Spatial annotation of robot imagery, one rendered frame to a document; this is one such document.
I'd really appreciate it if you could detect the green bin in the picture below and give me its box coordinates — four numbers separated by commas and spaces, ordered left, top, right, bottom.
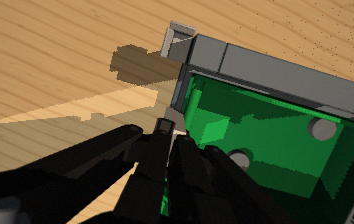
161, 180, 168, 216
181, 75, 354, 224

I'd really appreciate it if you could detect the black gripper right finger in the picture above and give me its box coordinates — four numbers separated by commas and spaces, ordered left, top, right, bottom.
164, 109, 299, 224

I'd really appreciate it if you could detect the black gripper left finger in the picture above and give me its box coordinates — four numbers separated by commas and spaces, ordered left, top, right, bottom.
0, 107, 176, 224

